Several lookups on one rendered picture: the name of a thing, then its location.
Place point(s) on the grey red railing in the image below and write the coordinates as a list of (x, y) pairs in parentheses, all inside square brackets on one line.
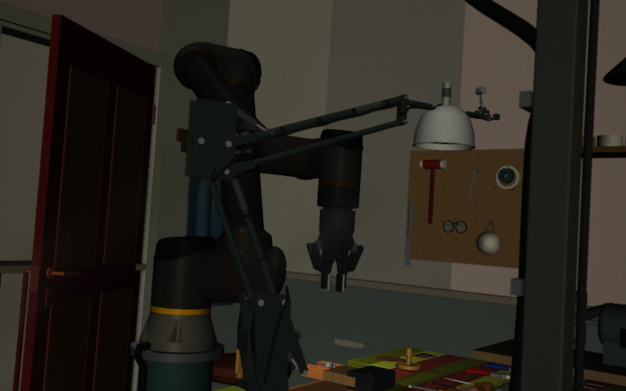
[(6, 267)]

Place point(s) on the brown wall shelf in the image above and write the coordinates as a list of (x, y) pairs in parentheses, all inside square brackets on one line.
[(625, 151)]

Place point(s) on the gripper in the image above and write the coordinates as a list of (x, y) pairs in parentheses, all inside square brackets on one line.
[(337, 231)]

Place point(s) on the grey dividers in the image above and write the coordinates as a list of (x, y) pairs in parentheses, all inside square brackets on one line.
[(474, 187)]

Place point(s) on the blue cylinder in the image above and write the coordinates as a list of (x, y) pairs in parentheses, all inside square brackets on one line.
[(204, 209)]

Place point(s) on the white lamp shade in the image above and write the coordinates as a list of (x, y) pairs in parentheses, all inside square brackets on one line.
[(444, 127)]

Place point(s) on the dark red door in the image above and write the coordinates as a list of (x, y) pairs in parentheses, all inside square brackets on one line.
[(90, 217)]

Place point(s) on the white round ball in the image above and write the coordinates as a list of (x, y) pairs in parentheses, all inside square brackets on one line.
[(488, 243)]

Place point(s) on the red round stool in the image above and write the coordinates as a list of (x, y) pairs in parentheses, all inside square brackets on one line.
[(225, 369)]

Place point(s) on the wooden peg on disc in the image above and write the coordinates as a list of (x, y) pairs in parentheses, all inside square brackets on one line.
[(408, 365)]

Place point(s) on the red hammer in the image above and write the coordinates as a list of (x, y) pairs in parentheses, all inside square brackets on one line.
[(431, 187)]

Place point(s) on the black duct pipe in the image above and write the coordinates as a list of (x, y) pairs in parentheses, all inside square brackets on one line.
[(503, 19)]

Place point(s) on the wooden block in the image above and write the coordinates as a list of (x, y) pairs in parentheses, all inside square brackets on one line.
[(337, 376)]

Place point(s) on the dark spectacles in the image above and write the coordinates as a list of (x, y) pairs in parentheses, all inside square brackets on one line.
[(455, 226)]

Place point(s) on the grey wall clamp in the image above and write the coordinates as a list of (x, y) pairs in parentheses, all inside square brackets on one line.
[(485, 113)]

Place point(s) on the black box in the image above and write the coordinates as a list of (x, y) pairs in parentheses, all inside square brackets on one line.
[(371, 378)]

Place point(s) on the round white blue disc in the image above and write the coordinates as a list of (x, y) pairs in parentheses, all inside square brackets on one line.
[(508, 177)]

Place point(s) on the thin dark pole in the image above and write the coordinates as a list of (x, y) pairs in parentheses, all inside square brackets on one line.
[(586, 217)]

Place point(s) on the green red patchwork mat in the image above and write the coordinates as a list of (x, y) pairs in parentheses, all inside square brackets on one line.
[(443, 366)]

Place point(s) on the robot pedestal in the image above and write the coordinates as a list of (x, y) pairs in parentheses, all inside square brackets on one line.
[(177, 372)]

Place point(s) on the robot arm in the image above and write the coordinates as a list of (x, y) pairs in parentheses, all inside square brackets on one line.
[(335, 174)]

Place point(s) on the white tin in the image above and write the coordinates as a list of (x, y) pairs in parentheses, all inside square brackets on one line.
[(609, 140)]

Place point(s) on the dark green lamp base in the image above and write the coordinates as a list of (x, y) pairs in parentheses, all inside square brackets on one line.
[(264, 342)]

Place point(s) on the dark green lamp joint plate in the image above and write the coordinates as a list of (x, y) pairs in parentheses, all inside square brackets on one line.
[(210, 136)]

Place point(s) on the grey ruler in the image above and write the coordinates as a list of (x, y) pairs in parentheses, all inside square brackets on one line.
[(408, 233)]

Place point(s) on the brown pegboard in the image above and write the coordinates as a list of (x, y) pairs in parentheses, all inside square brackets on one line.
[(498, 244)]

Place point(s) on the dark square post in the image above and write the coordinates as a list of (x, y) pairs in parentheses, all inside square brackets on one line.
[(552, 190)]

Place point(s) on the orange tray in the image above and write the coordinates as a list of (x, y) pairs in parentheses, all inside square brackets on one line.
[(318, 371)]

